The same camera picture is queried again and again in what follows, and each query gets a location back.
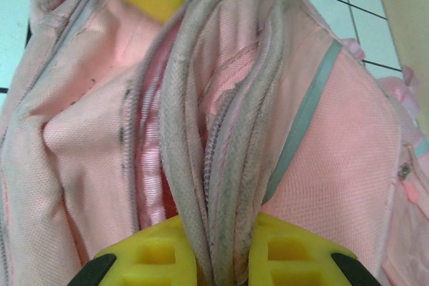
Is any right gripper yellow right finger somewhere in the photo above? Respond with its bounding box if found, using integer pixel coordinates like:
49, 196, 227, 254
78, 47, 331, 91
247, 212, 383, 286

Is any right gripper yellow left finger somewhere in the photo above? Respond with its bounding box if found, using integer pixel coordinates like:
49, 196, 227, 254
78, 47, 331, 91
68, 215, 204, 286

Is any pink student backpack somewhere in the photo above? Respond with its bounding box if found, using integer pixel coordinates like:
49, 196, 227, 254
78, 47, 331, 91
0, 0, 429, 286

